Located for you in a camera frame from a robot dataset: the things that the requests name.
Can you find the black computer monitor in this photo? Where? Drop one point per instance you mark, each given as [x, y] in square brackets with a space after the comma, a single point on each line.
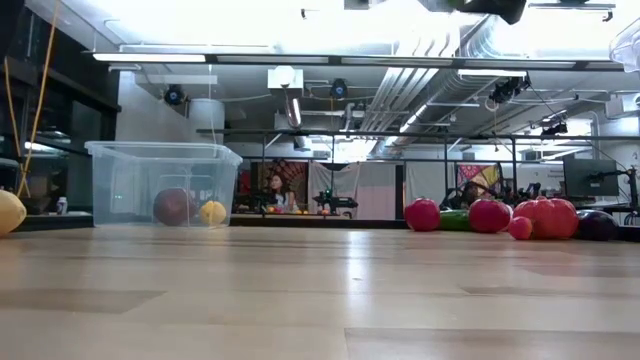
[590, 177]

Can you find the small red tomato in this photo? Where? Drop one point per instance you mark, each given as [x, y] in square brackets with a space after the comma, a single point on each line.
[520, 228]

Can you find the green cucumber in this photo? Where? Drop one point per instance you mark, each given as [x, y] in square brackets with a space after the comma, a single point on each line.
[455, 221]

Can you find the LED light bar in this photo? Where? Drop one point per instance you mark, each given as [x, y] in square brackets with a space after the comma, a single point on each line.
[150, 57]

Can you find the black frame crossbeam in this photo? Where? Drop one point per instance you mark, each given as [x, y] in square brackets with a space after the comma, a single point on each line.
[400, 61]

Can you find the dark red apple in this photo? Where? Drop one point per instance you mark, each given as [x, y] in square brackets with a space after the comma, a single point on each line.
[172, 207]

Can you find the white ceiling box fixture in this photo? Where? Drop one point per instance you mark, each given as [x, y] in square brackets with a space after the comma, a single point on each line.
[285, 77]

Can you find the silver ceiling duct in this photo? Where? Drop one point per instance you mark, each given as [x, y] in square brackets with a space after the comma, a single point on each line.
[400, 95]

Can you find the purple eggplant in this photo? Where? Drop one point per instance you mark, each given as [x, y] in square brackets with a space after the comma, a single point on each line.
[597, 226]

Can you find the person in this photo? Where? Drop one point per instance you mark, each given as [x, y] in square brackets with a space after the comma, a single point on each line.
[281, 195]

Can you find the black ceiling camera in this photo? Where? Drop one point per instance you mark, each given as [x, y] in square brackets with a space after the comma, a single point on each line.
[339, 88]
[174, 95]

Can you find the white hanging curtain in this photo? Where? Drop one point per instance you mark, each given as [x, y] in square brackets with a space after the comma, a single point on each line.
[425, 180]
[375, 190]

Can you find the dark mandala tapestry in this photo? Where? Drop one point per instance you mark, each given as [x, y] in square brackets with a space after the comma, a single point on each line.
[295, 172]

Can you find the small white bottle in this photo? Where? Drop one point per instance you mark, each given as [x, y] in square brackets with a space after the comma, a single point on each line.
[62, 206]

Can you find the black aluminium table frame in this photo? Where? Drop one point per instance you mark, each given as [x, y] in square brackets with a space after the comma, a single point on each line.
[320, 221]

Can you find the black ceiling track lights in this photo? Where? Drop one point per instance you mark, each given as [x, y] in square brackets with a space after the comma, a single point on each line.
[507, 90]

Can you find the black pipe frame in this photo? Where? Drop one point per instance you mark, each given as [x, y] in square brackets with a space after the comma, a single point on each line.
[400, 134]

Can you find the white cylindrical column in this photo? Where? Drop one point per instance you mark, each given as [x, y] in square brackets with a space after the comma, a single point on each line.
[206, 120]

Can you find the large red tomato toy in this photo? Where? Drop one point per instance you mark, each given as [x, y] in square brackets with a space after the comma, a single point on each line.
[550, 217]

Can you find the colourful patchwork tapestry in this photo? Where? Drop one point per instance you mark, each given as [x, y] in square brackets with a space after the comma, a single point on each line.
[480, 175]

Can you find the yellow lemon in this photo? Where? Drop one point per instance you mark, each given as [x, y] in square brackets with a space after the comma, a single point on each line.
[10, 212]
[213, 213]

